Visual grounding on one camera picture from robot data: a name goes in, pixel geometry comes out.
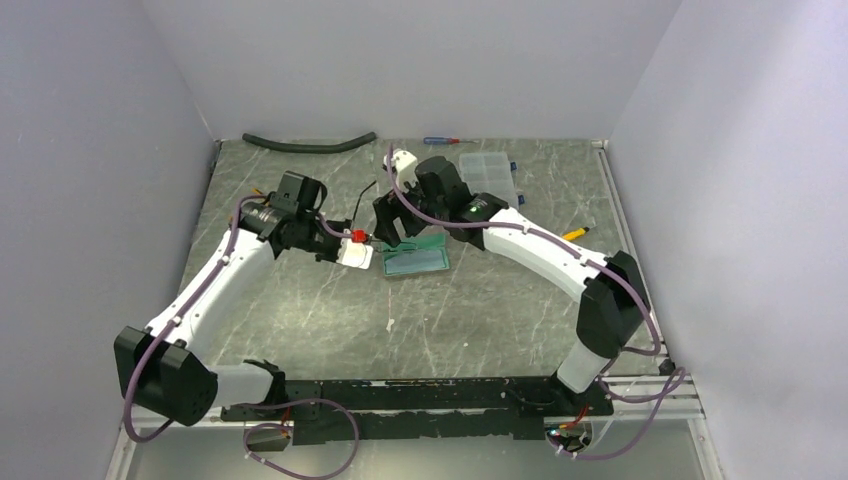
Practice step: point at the clear plastic organizer box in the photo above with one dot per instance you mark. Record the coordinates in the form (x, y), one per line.
(493, 173)

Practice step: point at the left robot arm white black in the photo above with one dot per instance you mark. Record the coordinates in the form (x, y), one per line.
(160, 366)

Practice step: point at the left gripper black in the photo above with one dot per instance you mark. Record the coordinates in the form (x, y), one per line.
(341, 227)

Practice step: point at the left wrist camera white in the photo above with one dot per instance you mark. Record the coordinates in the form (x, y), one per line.
(352, 254)

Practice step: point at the yellow utility knife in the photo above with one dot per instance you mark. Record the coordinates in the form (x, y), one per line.
(576, 234)

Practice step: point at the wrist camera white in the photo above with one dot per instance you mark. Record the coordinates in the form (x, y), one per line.
(403, 164)
(352, 254)

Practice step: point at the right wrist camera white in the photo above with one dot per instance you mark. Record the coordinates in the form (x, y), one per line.
(403, 164)

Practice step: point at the light blue cleaning cloth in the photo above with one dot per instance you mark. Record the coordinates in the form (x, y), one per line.
(408, 263)

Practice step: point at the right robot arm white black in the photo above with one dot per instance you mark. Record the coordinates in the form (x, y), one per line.
(608, 289)

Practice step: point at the blue red screwdriver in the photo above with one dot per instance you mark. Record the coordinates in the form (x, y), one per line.
(441, 140)

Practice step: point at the aluminium frame rail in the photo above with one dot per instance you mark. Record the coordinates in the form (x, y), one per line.
(641, 396)

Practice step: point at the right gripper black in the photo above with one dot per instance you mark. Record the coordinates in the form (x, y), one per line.
(387, 212)

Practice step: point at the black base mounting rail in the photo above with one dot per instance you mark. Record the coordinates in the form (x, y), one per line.
(330, 410)

